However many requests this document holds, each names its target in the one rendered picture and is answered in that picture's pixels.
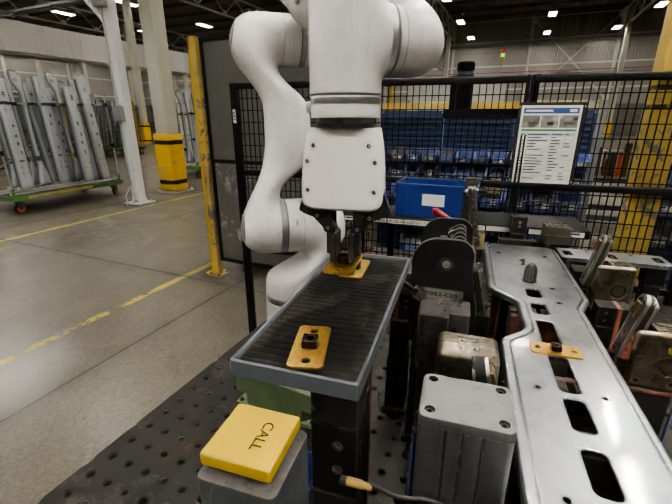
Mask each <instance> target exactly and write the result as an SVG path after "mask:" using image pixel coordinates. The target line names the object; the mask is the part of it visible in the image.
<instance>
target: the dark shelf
mask: <svg viewBox="0 0 672 504"><path fill-rule="evenodd" d="M390 208H391V211H392V212H391V214H390V216H389V217H386V218H383V219H380V220H376V221H373V222H372V223H380V224H393V225H404V226H417V227H425V226H426V225H427V224H428V223H429V222H430V221H431V220H433V219H434V218H423V217H413V216H403V215H395V206H391V205H390ZM343 213H344V217H345V221H353V212H347V211H344V212H343ZM511 214H512V213H500V212H484V211H477V218H478V231H485V232H494V233H508V234H510V231H509V226H510V219H511ZM526 215H527V216H528V223H527V229H526V234H525V235H532V236H540V235H541V229H542V226H543V222H560V223H568V224H569V225H570V227H571V228H572V234H571V236H572V237H571V239H583V240H589V239H590V237H591V232H590V231H589V230H588V229H587V228H586V227H585V226H584V225H583V224H582V223H581V222H580V221H578V220H577V219H576V218H575V217H562V216H546V215H531V214H526Z"/></svg>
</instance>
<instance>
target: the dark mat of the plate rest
mask: <svg viewBox="0 0 672 504"><path fill-rule="evenodd" d="M361 259H364V260H370V264H369V266H368V268H367V269H366V271H365V273H364V275H363V277H362V278H361V279H351V278H342V277H339V275H335V274H325V273H323V271H322V272H321V273H320V274H319V275H318V276H317V277H316V278H315V280H314V281H313V282H312V283H311V284H310V285H309V286H308V287H307V288H306V289H305V290H304V291H303V292H302V293H301V294H300V295H299V296H298V298H297V299H296V300H295V301H294V302H293V303H292V304H291V305H290V306H289V307H288V308H287V309H286V310H285V311H284V312H283V313H282V315H281V316H280V317H279V318H278V319H277V320H276V321H275V322H274V323H273V324H272V325H271V326H270V327H269V328H268V329H267V330H266V331H265V332H264V333H263V334H262V336H261V337H260V338H259V339H258V340H257V341H256V342H255V343H254V344H253V345H252V346H251V347H250V348H249V349H248V351H247V352H246V353H245V354H244V355H243V356H242V357H241V358H240V359H239V360H244V361H249V362H254V363H259V364H264V365H269V366H274V367H279V368H284V369H289V368H287V365H286V363H287V360H288V358H289V355H290V352H291V349H292V347H293V344H294V341H295V339H296V336H297V333H298V330H299V328H300V327H301V326H303V325H308V326H327V327H330V328H331V333H330V338H329V342H328V347H327V352H326V356H325V361H324V366H323V368H322V369H321V370H301V369H289V370H294V371H299V372H304V373H309V374H315V375H320V376H325V377H330V378H335V379H340V380H345V381H350V382H356V381H357V378H358V376H359V374H360V371H361V369H362V366H363V364H364V362H365V359H366V357H367V355H368V352H369V350H370V347H371V345H372V343H373V340H374V338H375V336H376V333H377V331H378V328H379V326H380V324H381V321H382V319H383V317H384V314H385V312H386V309H387V307H388V305H389V302H390V300H391V298H392V295H393V293H394V291H395V288H396V286H397V283H398V281H399V279H400V276H401V274H402V272H403V269H404V267H405V264H406V262H403V261H393V260H384V259H374V258H365V257H362V258H361Z"/></svg>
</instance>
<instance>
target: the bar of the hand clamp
mask: <svg viewBox="0 0 672 504"><path fill-rule="evenodd" d="M479 193H482V195H483V196H486V195H487V189H486V187H485V186H483V187H482V190H478V188H476V186H468V189H465V191H462V195H466V196H468V203H469V222H470V223H471V225H472V227H473V237H478V218H477V196H476V195H479Z"/></svg>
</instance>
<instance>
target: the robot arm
mask: <svg viewBox="0 0 672 504"><path fill-rule="evenodd" d="M280 1H281V2H282V3H283V4H284V5H285V6H286V7H287V8H288V10H289V12H290V14H288V13H277V12H265V11H251V12H246V13H243V14H241V15H240V16H238V17H237V18H236V19H235V21H234V22H233V24H232V26H231V30H230V35H229V46H230V51H231V54H232V57H233V59H234V61H235V63H236V65H237V66H238V68H239V69H240V70H241V72H242V73H243V74H244V75H245V76H246V78H247V79H248V80H249V81H250V83H251V84H252V85H253V87H254V88H255V89H256V91H257V93H258V94H259V96H260V98H261V101H262V106H263V115H264V136H265V149H264V159H263V165H262V169H261V173H260V176H259V179H258V181H257V184H256V186H255V188H254V191H253V193H252V195H251V197H250V199H249V201H248V203H247V206H246V208H245V210H244V213H243V215H242V221H241V236H242V240H243V241H244V243H245V245H246V246H247V247H248V248H250V249H251V250H253V251H255V252H259V253H281V252H296V251H298V252H297V253H296V254H295V255H293V256H292V257H290V258H289V259H287V260H285V261H283V262H281V263H280V264H278V265H276V266H274V267H273V268H272V269H270V270H269V272H268V273H267V277H266V315H267V321H268V320H269V319H270V318H271V317H272V316H273V315H274V314H275V312H276V311H277V310H278V309H279V308H280V307H281V306H282V305H283V304H284V303H285V302H286V301H287V300H288V299H289V298H290V297H291V296H292V295H293V294H294V293H295V292H296V291H297V290H298V289H299V288H300V287H301V286H302V285H303V284H304V283H305V282H306V281H307V280H308V279H309V278H310V277H311V276H312V275H313V274H314V273H315V272H316V271H317V270H318V269H319V268H320V267H321V266H322V265H323V264H324V263H325V262H326V261H327V260H328V259H329V258H330V261H331V262H335V261H336V260H337V256H338V254H339V253H341V242H342V240H343V238H344V234H345V227H346V221H345V217H344V213H343V211H347V212H353V222H352V228H351V233H350V234H349V235H348V262H349V263H352V264H353V263H354V262H355V260H356V258H357V256H360V255H361V252H362V231H363V230H364V229H365V228H366V227H368V226H369V225H370V224H371V223H372V222H373V221H376V220H380V219H383V218H386V217H389V216H390V214H391V212H392V211H391V208H390V205H389V202H388V199H387V196H386V193H385V189H386V175H385V151H384V141H383V134H382V128H381V127H376V123H371V118H380V114H381V85H382V79H383V78H384V77H390V78H411V77H418V76H422V75H424V74H427V73H428V72H430V71H431V70H432V69H433V68H434V67H435V66H436V65H437V63H438V62H439V60H440V58H441V55H442V53H443V48H444V30H443V27H442V23H441V21H440V19H439V17H438V15H437V14H436V12H435V11H434V10H433V9H432V7H431V6H430V5H429V4H428V3H427V2H426V1H424V0H280ZM278 67H294V68H309V75H310V98H311V101H307V102H305V100H304V99H303V98H302V96H301V95H300V94H299V93H298V92H297V91H295V90H294V89H293V88H292V87H291V86H290V85H289V84H288V83H287V82H286V81H285V80H284V79H283V78H282V77H281V75H280V73H279V71H278ZM309 113H311V118H319V123H314V127H310V114H309ZM302 167H303V169H302V198H294V199H281V198H280V191H281V188H282V186H283V185H284V184H285V183H286V182H287V181H288V180H289V179H290V178H291V177H293V176H294V175H295V174H296V173H298V172H299V171H300V170H301V168H302ZM366 212H368V213H367V214H366Z"/></svg>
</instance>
